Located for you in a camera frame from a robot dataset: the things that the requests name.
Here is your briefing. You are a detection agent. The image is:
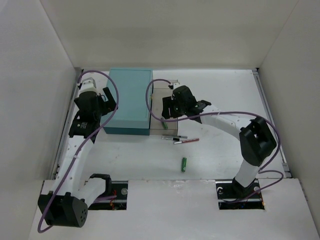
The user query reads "green tube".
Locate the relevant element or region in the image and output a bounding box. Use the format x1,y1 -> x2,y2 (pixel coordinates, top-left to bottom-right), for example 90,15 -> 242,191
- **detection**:
160,117 -> 169,130
180,157 -> 187,173

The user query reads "clear acrylic drawer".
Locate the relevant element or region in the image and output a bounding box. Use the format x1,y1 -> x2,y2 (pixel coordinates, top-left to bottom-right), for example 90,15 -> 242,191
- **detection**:
149,79 -> 180,137

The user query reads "silver eyeliner pencil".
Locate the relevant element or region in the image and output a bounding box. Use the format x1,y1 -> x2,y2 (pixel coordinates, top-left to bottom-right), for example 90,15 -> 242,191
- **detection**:
162,134 -> 188,139

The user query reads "black silver pencil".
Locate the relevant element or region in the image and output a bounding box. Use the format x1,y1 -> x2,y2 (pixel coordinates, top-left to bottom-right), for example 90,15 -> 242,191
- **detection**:
162,136 -> 180,142

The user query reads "red lip pencil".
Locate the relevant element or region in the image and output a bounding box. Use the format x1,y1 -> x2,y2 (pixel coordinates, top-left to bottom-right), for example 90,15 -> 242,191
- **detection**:
174,138 -> 200,145

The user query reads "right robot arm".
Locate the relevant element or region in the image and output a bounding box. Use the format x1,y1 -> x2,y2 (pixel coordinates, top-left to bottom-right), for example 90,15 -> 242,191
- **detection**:
161,83 -> 279,198

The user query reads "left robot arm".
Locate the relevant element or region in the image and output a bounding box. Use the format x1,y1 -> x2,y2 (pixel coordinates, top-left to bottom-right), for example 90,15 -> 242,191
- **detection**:
37,87 -> 118,233

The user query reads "teal drawer box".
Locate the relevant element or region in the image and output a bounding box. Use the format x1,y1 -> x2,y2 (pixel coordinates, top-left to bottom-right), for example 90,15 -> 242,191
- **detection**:
103,68 -> 153,136

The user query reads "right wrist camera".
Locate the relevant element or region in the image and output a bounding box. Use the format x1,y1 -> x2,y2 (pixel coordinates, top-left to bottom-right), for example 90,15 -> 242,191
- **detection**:
168,80 -> 181,90

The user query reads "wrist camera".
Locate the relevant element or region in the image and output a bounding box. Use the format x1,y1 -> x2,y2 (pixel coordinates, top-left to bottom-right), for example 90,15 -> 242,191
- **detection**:
168,80 -> 181,90
78,77 -> 98,95

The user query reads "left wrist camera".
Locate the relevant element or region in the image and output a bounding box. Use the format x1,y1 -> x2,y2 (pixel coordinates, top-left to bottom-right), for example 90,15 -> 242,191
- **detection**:
78,77 -> 98,95

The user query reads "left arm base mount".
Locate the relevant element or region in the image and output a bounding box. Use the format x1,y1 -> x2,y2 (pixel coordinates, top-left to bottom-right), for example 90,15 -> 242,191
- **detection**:
88,181 -> 129,211

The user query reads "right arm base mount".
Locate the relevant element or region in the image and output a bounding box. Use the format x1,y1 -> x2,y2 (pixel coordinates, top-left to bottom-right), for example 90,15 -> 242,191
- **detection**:
215,179 -> 265,210

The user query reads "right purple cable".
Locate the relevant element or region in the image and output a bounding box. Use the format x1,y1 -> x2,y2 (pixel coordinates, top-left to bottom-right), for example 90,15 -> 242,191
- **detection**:
145,79 -> 285,203

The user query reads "aluminium rail right edge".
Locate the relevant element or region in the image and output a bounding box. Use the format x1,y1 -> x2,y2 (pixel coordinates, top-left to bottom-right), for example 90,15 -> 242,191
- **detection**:
252,68 -> 292,178

